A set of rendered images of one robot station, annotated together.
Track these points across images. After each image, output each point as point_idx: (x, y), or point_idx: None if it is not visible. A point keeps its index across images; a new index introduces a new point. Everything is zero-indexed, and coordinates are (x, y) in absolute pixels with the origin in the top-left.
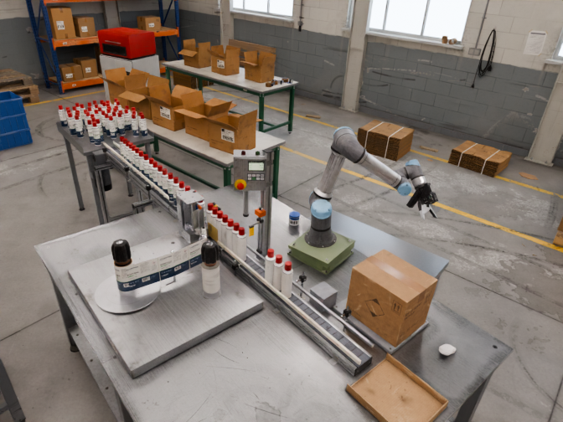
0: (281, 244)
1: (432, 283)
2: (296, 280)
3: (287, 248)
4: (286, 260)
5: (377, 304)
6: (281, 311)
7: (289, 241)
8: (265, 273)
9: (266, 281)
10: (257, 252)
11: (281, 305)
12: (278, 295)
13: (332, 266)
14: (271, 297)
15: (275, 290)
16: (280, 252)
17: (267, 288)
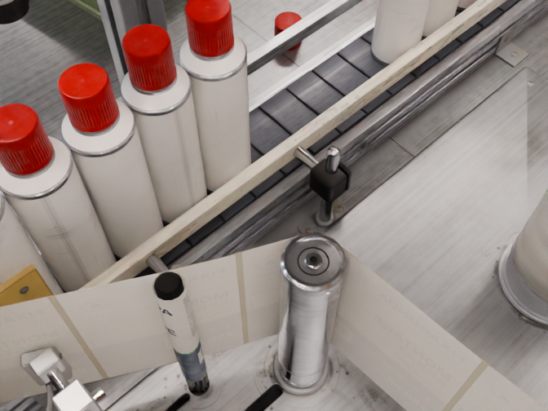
0: (40, 51)
1: None
2: (304, 2)
3: (71, 30)
4: (171, 34)
5: None
6: (514, 35)
7: (14, 25)
8: (416, 19)
9: (435, 35)
10: (263, 45)
11: (519, 15)
12: (496, 6)
13: None
14: (480, 46)
15: (483, 6)
16: (104, 55)
17: (437, 55)
